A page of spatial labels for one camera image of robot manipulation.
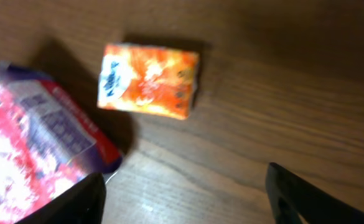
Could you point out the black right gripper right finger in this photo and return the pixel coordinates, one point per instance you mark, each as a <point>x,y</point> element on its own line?
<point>294,200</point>

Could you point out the red purple snack bag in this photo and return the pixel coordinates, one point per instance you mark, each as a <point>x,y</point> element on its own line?
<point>47,143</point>

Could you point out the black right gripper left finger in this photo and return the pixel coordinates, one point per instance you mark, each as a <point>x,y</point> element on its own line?
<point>82,204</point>

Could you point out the small orange snack pack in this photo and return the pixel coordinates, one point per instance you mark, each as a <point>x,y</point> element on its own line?
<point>148,79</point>

